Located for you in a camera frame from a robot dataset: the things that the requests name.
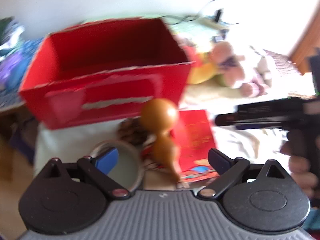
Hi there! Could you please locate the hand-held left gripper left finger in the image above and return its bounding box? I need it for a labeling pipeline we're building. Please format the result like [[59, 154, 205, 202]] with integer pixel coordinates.
[[41, 148, 132, 200]]

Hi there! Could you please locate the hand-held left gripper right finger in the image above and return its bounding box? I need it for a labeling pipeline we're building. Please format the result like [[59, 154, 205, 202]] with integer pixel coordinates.
[[197, 149, 288, 200]]

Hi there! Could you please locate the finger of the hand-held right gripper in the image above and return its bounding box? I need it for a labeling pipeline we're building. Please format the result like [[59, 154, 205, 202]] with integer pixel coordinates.
[[236, 99, 304, 117], [215, 114, 288, 130]]

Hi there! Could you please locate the printed clear tape roll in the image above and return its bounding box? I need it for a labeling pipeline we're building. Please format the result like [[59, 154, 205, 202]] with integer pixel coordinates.
[[89, 140, 145, 193]]

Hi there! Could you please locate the red patterned gift packet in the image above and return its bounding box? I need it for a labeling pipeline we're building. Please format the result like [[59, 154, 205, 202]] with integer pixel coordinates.
[[172, 109, 218, 180]]

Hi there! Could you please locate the brown gourd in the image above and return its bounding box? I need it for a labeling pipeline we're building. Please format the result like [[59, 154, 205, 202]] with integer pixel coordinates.
[[139, 99, 182, 183]]

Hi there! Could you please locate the red cardboard box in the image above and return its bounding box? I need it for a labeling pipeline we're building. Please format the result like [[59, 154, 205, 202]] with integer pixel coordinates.
[[19, 17, 195, 130]]

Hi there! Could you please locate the person's right hand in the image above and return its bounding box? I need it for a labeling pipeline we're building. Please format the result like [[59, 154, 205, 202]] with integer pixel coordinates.
[[281, 141, 317, 198]]

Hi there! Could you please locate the white rabbit plush toy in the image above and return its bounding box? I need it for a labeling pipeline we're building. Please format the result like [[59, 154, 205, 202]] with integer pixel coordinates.
[[210, 41, 272, 98]]

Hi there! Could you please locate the yellow tiger plush toy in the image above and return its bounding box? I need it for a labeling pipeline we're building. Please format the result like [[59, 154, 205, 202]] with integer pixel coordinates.
[[185, 46, 225, 87]]

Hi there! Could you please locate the wooden door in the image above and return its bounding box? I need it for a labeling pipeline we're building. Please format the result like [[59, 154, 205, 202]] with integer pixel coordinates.
[[289, 10, 320, 77]]

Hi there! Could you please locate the green bear print bed sheet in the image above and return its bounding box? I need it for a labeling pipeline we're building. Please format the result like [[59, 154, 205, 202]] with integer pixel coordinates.
[[165, 15, 288, 110]]

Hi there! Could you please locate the blue patterned mat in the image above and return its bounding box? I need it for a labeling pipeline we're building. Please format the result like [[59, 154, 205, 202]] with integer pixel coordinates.
[[0, 89, 27, 112]]

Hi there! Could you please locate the blue patterned towel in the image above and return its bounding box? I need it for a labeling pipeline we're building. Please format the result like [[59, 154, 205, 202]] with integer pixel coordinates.
[[15, 37, 47, 65]]

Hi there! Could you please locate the grey patterned folded garment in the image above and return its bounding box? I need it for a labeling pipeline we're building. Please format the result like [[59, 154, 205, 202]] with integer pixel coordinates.
[[0, 22, 25, 55]]

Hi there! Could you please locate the green folded garment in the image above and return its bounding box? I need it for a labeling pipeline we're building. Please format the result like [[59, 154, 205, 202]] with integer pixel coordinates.
[[0, 16, 18, 34]]

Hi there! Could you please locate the black cable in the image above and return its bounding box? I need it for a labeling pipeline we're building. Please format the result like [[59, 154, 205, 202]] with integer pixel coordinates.
[[197, 0, 220, 18]]

